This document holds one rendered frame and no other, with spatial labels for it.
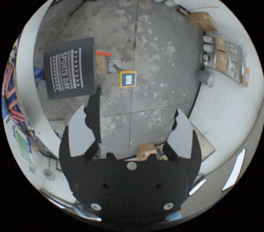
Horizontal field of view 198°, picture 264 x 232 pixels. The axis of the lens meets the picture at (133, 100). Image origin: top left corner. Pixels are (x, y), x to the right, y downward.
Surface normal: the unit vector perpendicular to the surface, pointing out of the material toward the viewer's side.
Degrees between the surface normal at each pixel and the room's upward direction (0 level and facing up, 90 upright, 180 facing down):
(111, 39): 0
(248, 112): 90
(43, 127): 60
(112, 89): 0
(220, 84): 90
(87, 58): 0
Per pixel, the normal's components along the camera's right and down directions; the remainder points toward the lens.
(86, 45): 0.31, 0.48
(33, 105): 0.98, 0.15
